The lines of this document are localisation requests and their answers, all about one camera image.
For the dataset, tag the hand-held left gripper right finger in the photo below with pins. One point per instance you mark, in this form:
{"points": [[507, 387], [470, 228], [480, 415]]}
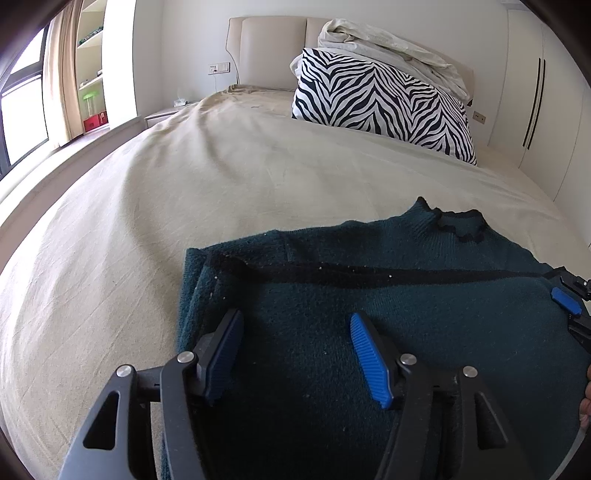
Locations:
{"points": [[369, 360]]}

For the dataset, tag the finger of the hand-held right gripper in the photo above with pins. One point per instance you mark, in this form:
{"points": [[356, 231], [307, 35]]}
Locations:
{"points": [[577, 281], [565, 300]]}

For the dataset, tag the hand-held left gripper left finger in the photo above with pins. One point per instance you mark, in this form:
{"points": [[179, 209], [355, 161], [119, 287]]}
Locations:
{"points": [[226, 355]]}

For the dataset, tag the dark green knit sweater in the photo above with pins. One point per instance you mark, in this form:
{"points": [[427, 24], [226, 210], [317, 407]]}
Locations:
{"points": [[323, 300]]}

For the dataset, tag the person's right hand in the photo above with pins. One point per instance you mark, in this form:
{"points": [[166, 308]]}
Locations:
{"points": [[586, 406]]}

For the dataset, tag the bed with beige sheet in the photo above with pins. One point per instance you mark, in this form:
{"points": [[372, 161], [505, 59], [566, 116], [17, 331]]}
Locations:
{"points": [[184, 194]]}

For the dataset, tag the white wardrobe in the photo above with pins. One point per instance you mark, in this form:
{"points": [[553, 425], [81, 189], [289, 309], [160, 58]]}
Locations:
{"points": [[535, 92]]}

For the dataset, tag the beige nightstand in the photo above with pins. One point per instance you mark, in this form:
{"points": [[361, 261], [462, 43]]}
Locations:
{"points": [[159, 115]]}

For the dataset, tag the zebra print pillow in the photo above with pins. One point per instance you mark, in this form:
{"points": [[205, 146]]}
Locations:
{"points": [[378, 99]]}

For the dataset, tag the red box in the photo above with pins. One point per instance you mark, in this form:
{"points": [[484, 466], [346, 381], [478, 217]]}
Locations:
{"points": [[94, 122]]}

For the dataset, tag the green lamp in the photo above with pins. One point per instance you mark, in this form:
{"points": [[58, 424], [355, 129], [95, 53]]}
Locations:
{"points": [[90, 101]]}

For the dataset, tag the folded white duvet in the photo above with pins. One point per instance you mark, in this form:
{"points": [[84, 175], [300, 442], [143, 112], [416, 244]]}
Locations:
{"points": [[388, 44]]}

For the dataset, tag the beige padded headboard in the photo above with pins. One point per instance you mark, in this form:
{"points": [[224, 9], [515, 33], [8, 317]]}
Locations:
{"points": [[263, 50]]}

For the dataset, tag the black framed window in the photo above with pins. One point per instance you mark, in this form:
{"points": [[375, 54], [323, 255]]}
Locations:
{"points": [[23, 120]]}

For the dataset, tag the beige curtain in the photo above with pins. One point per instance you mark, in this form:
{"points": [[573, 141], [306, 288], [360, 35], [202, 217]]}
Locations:
{"points": [[62, 78]]}

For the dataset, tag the white open shelf unit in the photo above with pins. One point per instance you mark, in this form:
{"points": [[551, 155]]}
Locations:
{"points": [[92, 55]]}

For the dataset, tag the small wall socket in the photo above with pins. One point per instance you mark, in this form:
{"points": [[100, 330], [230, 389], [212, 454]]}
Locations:
{"points": [[479, 117]]}

